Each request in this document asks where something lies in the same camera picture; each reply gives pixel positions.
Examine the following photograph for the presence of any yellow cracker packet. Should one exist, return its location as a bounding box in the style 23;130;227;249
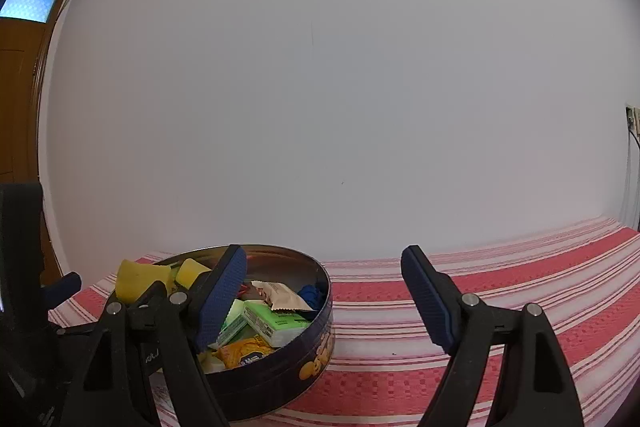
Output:
216;336;274;369

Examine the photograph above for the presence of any yellow sponge with green flecks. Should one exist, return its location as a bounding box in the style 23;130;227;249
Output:
115;260;174;305

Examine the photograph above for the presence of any beige snack packet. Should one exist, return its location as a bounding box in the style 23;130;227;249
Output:
250;281;312;312

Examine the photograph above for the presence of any plain yellow sponge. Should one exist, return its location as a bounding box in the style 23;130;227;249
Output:
175;258;210;289

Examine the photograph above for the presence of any red white striped bedspread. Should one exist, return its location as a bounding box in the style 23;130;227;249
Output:
46;215;640;427

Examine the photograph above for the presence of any round metal cookie tin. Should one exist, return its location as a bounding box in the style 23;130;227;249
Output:
206;245;335;423

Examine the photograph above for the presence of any light green tissue pack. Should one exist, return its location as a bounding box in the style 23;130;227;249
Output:
244;300;310;349

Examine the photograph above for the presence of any wooden door with window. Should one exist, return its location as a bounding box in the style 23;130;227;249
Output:
1;0;65;183

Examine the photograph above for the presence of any wall power socket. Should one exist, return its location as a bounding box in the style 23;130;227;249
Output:
626;105;640;139

